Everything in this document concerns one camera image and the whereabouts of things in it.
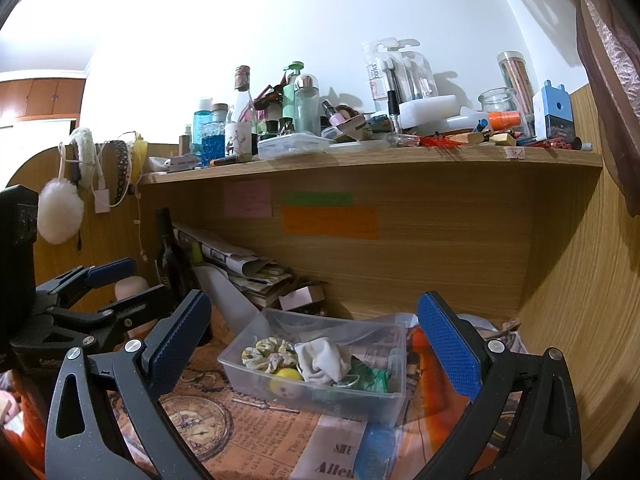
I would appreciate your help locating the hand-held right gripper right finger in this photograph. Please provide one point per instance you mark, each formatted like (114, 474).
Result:
(447, 342)

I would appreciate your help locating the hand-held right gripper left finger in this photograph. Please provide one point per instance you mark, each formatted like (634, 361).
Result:
(175, 335)

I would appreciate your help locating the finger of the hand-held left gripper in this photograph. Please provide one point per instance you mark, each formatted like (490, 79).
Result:
(125, 312)
(110, 271)

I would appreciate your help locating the green cloth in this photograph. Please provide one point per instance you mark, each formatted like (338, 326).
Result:
(372, 377)

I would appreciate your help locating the floral scrunchie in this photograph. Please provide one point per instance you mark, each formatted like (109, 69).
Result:
(267, 352)

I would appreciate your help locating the clear plastic container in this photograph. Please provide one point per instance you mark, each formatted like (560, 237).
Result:
(350, 405)

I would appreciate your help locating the yellow ball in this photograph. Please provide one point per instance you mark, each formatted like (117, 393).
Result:
(286, 381)

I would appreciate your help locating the white cloth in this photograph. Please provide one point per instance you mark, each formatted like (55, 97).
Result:
(322, 360)

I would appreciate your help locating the pale pink cylinder candle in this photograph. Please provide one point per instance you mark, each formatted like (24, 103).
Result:
(131, 292)

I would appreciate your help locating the dark wine bottle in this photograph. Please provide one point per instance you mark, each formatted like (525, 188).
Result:
(167, 260)

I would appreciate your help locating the white fluffy earmuffs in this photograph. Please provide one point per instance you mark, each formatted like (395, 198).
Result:
(60, 210)

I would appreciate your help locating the white paper tag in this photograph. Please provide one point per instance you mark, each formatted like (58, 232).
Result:
(101, 201)

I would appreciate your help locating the black lace headband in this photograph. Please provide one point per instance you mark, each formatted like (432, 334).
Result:
(121, 170)

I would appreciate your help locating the stack of papers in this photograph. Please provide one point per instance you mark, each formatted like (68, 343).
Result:
(265, 285)

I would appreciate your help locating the yellow headband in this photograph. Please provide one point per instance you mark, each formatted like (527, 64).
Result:
(139, 155)

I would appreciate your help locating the small white card box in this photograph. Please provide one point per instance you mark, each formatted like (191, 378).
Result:
(300, 297)

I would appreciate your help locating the newspaper-print tablecloth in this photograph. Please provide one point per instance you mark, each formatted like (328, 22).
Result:
(260, 435)

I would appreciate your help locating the pink sticky note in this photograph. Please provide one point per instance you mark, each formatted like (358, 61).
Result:
(247, 199)

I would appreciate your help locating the brown pen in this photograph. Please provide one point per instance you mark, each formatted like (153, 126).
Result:
(230, 160)

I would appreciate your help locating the glass bottle with blue liquid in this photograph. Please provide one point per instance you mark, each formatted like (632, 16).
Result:
(214, 142)

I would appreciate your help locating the orange sticky note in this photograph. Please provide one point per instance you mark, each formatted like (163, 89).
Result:
(330, 222)

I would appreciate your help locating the light blue toner bottle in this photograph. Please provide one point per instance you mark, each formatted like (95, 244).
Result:
(203, 115)

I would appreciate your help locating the wooden shelf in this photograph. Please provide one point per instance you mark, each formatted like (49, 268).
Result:
(375, 165)

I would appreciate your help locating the green sticky note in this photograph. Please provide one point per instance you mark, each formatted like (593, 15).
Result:
(320, 199)

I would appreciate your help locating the clear bottle with picture label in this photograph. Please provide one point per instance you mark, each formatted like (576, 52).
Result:
(240, 120)

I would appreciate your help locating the clear plastic case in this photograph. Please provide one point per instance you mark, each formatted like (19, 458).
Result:
(292, 146)

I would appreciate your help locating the white plastic box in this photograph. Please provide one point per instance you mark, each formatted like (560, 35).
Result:
(430, 110)

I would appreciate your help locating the glass jar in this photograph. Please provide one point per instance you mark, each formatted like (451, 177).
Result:
(497, 102)

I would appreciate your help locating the mint green bottle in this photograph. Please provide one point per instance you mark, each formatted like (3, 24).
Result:
(290, 95)

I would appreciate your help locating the blue pencil sharpener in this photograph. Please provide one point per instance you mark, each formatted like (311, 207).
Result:
(551, 112)

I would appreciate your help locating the small pink spray bottle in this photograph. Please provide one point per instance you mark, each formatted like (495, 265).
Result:
(332, 115)

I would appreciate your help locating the clear bottle with silver cap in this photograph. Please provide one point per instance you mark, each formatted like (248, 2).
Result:
(307, 107)

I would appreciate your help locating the clear blister pack of brushes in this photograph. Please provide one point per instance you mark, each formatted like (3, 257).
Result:
(395, 75)

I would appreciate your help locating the clear tube of pencils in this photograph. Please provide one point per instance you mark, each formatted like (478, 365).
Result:
(515, 77)

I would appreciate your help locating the mauve curtain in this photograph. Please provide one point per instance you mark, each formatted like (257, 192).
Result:
(610, 60)

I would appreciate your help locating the wooden wall cupboard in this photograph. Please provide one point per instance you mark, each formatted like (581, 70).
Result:
(40, 97)

